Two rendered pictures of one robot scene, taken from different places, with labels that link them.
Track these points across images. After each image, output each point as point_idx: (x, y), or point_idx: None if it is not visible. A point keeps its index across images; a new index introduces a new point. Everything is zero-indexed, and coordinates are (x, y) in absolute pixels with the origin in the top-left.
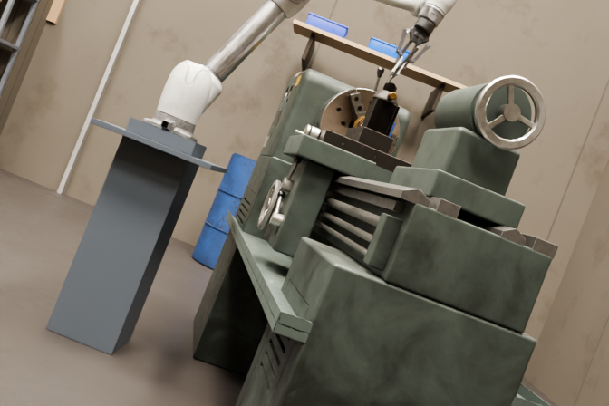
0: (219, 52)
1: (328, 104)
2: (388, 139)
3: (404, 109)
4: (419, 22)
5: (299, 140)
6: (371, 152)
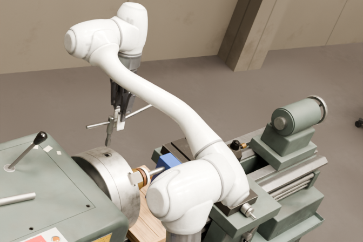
0: None
1: (140, 207)
2: None
3: (47, 135)
4: (136, 74)
5: (275, 212)
6: None
